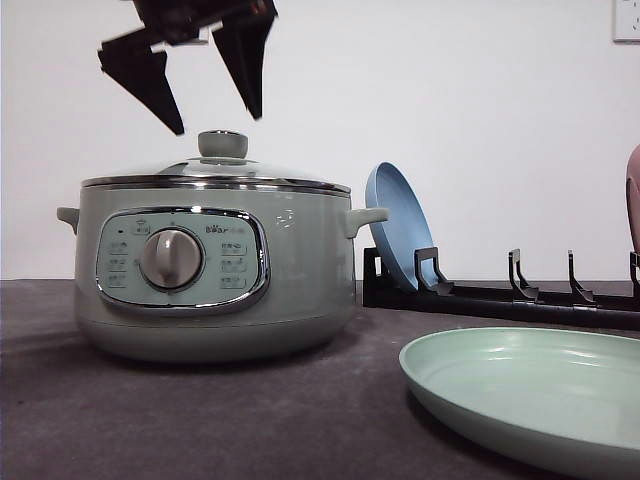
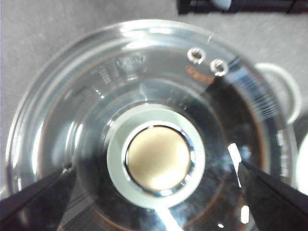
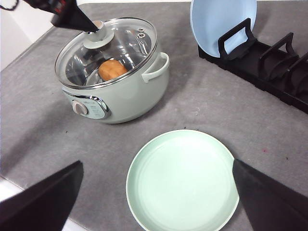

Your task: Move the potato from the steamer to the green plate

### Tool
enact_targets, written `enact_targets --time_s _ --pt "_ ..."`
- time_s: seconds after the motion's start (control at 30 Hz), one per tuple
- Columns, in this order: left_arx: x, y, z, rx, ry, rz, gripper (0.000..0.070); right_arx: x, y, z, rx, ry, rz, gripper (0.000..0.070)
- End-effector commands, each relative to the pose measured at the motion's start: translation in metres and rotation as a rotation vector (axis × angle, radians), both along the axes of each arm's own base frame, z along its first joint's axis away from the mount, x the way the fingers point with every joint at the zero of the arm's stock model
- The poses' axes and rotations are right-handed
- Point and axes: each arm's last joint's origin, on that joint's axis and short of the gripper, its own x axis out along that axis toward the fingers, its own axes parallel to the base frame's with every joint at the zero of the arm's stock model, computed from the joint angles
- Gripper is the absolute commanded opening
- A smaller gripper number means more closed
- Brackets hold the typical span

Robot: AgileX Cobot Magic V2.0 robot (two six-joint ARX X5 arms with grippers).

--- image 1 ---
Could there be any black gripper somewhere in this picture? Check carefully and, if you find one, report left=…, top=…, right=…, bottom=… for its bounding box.
left=98, top=0, right=279, bottom=135

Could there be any glass steamer lid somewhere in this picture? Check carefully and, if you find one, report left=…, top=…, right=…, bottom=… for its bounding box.
left=80, top=130, right=352, bottom=194

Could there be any green plate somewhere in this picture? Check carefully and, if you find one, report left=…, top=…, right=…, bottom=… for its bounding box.
left=399, top=327, right=640, bottom=480

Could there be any green electric steamer pot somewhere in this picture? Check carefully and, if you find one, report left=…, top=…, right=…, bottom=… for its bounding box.
left=56, top=174, right=389, bottom=361

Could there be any blue plate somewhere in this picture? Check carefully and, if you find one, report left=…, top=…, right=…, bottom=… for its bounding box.
left=365, top=161, right=434, bottom=289

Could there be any black plate rack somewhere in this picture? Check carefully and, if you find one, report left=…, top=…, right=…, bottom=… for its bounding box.
left=363, top=246, right=640, bottom=331

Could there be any pink plate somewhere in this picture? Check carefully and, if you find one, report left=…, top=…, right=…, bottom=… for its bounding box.
left=626, top=144, right=640, bottom=253

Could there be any grey table mat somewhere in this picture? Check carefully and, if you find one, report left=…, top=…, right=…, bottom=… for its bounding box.
left=0, top=279, right=640, bottom=480

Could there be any white wall socket right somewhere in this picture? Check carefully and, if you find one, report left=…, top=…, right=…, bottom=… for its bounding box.
left=608, top=0, right=640, bottom=48

